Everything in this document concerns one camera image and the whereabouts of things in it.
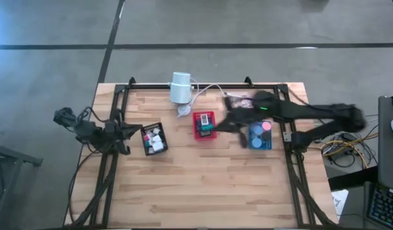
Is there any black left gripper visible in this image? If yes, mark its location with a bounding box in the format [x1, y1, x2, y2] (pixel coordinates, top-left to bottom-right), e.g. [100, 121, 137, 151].
[102, 110, 143, 156]

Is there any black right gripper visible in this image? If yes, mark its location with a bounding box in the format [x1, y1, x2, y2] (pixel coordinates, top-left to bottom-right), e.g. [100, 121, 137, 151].
[213, 91, 277, 150]

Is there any blue plastic basket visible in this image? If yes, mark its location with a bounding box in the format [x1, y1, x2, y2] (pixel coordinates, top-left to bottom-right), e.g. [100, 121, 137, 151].
[247, 120, 273, 151]

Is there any black plastic basket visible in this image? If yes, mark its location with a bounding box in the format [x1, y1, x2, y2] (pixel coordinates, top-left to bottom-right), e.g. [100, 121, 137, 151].
[140, 122, 169, 157]

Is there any red plastic basket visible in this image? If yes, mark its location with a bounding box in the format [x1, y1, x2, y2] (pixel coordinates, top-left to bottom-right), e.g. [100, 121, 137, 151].
[192, 111, 218, 142]

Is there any white cylindrical lamp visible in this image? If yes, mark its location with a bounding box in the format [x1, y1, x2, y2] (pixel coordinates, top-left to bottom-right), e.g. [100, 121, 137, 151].
[169, 72, 193, 105]

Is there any grey metal stand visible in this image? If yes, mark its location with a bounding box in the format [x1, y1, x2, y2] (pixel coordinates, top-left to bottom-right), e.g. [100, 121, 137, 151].
[0, 139, 43, 230]

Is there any black beam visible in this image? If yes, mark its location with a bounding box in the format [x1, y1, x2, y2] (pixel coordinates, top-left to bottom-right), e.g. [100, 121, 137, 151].
[328, 165, 379, 192]

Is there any white paper sheet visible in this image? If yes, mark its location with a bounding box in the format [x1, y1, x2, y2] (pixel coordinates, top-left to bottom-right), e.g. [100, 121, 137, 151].
[331, 189, 350, 221]

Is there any dark grey side desk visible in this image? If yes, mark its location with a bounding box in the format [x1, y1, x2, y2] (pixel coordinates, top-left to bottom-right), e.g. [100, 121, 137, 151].
[376, 95, 393, 192]

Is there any backlit black keyboard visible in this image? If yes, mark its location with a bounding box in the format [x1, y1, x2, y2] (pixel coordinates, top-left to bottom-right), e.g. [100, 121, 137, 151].
[367, 183, 393, 230]

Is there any coiled white cable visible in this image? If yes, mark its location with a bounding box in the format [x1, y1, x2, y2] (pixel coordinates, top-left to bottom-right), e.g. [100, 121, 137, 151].
[189, 82, 259, 111]

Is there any white lamp cable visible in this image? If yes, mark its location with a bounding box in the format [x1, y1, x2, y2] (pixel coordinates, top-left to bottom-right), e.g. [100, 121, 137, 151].
[186, 77, 201, 109]

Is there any black metal table frame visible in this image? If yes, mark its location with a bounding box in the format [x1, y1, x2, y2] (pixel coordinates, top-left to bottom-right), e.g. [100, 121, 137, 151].
[64, 76, 337, 229]

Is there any tangle of floor cables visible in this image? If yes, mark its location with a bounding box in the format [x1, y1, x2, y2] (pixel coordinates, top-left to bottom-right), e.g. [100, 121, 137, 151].
[320, 113, 380, 169]

